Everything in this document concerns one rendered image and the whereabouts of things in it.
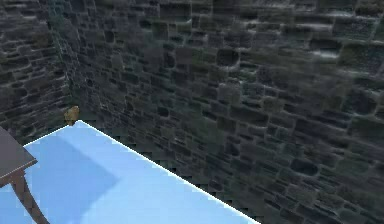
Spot small tan lump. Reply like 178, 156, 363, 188
63, 105, 81, 127

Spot dark brown wooden table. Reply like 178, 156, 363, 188
0, 126, 51, 224

